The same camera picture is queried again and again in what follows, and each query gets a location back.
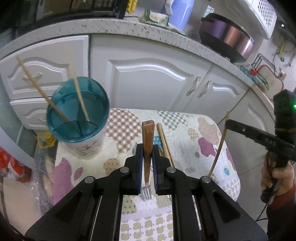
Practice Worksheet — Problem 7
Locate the wooden-handled steel fork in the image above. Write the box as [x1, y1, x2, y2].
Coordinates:
[140, 120, 155, 201]

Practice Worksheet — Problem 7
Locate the person's right hand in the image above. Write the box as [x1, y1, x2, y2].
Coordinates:
[261, 152, 295, 196]

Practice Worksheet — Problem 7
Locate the wooden chopstick pair member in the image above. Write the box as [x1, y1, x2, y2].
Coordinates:
[157, 123, 174, 166]

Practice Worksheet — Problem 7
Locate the patterned table cloth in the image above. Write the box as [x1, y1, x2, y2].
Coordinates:
[52, 107, 241, 241]

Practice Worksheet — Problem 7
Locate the white cabinet door right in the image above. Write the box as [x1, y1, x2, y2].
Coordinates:
[183, 65, 249, 122]

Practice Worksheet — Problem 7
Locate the white cabinet door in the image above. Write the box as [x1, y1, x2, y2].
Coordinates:
[183, 65, 249, 122]
[90, 34, 211, 112]

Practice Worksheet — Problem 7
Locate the teal-rimmed utensil cup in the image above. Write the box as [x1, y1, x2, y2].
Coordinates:
[47, 76, 110, 160]

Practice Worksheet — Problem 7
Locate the chopstick in cup left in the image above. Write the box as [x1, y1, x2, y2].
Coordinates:
[16, 56, 70, 123]

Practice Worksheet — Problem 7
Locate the chopstick in cup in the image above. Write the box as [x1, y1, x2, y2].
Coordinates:
[16, 56, 70, 123]
[73, 76, 90, 121]

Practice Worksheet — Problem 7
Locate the yellow-capped oil bottle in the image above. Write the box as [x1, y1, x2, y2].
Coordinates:
[37, 132, 56, 149]

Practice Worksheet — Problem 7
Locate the white cabinet door left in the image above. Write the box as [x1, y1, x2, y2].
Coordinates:
[90, 34, 211, 112]

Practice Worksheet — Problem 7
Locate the purple rice cooker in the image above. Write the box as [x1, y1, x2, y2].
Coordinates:
[199, 13, 254, 63]

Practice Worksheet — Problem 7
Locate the chopstick in cup right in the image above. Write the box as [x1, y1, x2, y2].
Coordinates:
[73, 76, 90, 121]

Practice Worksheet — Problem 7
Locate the white drawer front lower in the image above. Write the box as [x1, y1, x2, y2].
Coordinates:
[10, 97, 48, 131]

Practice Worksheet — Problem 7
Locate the white drawer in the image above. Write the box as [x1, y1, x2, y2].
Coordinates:
[10, 97, 48, 131]
[1, 35, 89, 100]

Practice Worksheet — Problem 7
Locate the white range hood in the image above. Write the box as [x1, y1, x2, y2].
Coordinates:
[225, 0, 277, 40]

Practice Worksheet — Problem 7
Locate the red plastic bag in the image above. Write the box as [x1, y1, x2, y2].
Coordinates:
[0, 147, 32, 183]

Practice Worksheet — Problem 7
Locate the white drawer front upper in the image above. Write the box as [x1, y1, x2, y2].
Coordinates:
[1, 35, 89, 100]

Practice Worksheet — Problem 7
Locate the blue electric kettle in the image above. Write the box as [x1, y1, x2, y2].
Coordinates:
[164, 0, 195, 31]

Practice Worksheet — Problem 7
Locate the green-edged dish cloth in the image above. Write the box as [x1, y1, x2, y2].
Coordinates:
[138, 9, 186, 36]

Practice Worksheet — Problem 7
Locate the black microwave oven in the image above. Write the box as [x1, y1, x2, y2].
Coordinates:
[38, 0, 122, 16]

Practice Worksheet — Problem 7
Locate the black wire rack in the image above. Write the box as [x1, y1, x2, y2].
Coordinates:
[251, 53, 276, 91]

